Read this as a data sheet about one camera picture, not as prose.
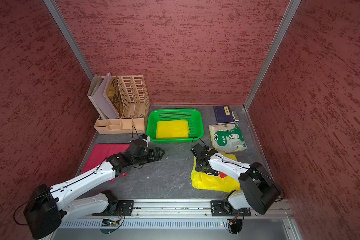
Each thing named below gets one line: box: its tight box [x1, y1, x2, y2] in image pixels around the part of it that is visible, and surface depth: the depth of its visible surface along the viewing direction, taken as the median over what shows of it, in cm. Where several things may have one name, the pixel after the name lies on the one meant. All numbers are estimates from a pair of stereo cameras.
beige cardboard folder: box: [87, 74, 107, 120], surface depth 92 cm
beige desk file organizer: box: [93, 75, 150, 135], surface depth 106 cm
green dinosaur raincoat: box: [208, 123, 248, 154], surface depth 99 cm
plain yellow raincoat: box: [156, 119, 190, 139], surface depth 106 cm
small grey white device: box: [231, 110, 240, 124], surface depth 112 cm
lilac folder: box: [91, 72, 121, 120], surface depth 94 cm
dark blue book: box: [213, 105, 235, 124], surface depth 116 cm
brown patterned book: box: [107, 76, 124, 119], surface depth 102 cm
